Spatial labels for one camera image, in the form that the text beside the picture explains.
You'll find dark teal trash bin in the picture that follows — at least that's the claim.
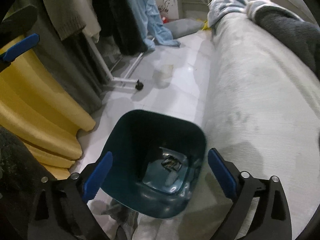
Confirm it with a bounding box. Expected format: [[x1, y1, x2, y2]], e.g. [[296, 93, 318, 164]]
[[101, 110, 206, 219]]

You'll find yellow curtain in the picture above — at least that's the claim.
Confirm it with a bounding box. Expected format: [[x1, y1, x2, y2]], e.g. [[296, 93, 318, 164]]
[[1, 50, 96, 179]]

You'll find black hanging garment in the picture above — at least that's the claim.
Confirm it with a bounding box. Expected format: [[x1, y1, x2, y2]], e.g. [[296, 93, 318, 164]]
[[92, 0, 148, 56]]

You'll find white clothes rack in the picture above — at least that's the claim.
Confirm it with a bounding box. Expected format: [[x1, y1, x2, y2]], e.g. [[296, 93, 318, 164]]
[[85, 35, 144, 91]]

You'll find light blue hanging garment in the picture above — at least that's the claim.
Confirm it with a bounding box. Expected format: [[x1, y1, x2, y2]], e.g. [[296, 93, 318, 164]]
[[127, 0, 180, 51]]

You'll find grey floor cushion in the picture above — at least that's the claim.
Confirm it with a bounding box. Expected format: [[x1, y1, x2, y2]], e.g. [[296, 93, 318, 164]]
[[164, 18, 204, 39]]

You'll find dark grey fleece blanket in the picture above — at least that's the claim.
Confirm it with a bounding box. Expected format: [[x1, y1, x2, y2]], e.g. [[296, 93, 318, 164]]
[[252, 5, 319, 77]]

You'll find light blue patterned quilt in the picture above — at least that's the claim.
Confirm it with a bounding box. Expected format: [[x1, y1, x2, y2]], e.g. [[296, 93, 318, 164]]
[[207, 0, 270, 28]]

